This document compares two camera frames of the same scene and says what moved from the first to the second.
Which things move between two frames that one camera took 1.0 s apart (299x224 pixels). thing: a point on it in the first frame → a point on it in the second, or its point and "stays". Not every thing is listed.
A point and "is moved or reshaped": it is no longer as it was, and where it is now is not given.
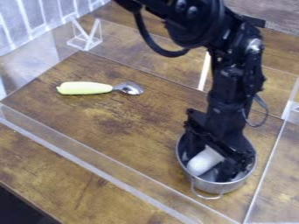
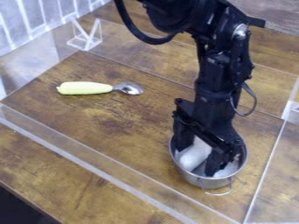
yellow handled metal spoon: [95, 88] stays
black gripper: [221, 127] → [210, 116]
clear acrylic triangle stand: [84, 40] stays
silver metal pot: [206, 185] is moved or reshaped
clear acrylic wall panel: [275, 203] stays
